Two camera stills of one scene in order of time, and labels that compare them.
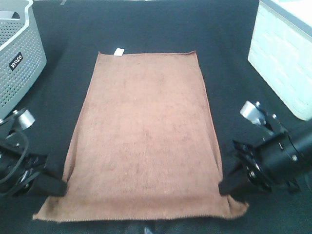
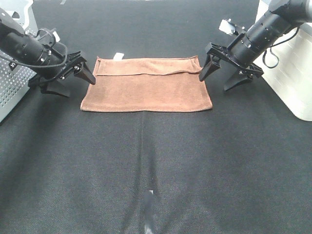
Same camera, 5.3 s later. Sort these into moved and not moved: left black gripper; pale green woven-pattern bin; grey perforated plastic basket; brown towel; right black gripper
Moved: brown towel; right black gripper; left black gripper
Not moved: pale green woven-pattern bin; grey perforated plastic basket
